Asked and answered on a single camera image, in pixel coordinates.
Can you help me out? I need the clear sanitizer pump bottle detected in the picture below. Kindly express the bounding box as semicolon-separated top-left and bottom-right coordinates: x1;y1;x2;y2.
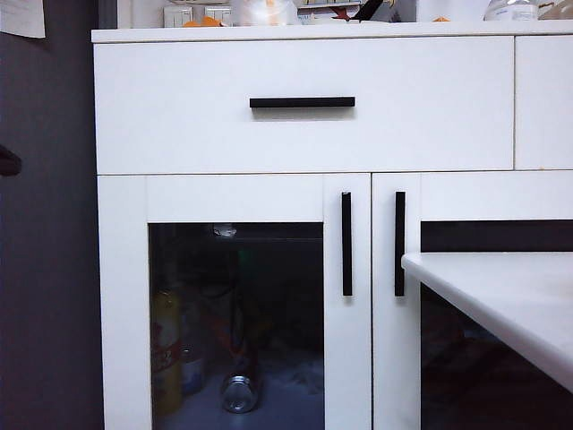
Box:
181;344;205;395

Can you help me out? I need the white glass-pane cabinet door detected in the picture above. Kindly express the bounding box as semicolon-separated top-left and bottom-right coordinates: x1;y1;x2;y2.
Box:
97;173;372;430
372;172;573;430

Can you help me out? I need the white table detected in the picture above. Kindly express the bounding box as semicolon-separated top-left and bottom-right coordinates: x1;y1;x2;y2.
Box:
401;251;573;393

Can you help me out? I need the red white beverage can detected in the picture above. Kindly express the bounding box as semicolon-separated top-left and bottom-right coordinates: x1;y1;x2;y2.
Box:
221;347;262;414

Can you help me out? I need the white paper sheet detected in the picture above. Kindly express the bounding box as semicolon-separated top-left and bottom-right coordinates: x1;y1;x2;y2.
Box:
0;0;47;39

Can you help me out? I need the white wall switch panel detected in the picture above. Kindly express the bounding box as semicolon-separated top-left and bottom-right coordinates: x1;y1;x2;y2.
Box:
164;4;194;27
203;4;233;26

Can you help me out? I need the white crumpled plastic bag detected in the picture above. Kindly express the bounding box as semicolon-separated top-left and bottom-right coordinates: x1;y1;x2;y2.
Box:
261;348;326;395

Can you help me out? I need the white drawer front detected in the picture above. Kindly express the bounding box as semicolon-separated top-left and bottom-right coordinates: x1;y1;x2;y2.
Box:
93;36;516;175
515;34;573;171

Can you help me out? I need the black angled object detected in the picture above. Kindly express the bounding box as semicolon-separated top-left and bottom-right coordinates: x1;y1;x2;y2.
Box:
353;0;386;22

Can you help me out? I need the white cabinet carcass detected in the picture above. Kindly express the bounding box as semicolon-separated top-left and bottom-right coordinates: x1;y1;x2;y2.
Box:
91;20;573;430

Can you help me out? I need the black bar drawer handle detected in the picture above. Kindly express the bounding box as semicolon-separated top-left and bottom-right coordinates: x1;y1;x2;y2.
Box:
249;96;356;109

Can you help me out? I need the clear plastic water bottle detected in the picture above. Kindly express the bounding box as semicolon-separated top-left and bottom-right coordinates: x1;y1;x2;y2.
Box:
483;0;541;22

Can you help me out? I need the black bar door handle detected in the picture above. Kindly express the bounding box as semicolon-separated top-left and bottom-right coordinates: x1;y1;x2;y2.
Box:
342;191;354;297
394;191;406;297

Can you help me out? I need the blue white small box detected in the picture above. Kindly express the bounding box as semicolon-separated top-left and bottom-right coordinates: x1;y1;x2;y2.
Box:
297;8;332;24

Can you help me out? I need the yellow detergent bottle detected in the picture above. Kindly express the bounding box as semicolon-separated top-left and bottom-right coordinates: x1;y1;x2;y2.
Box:
151;288;184;416

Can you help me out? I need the clear plastic bag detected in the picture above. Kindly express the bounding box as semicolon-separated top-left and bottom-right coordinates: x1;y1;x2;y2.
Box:
232;0;299;26

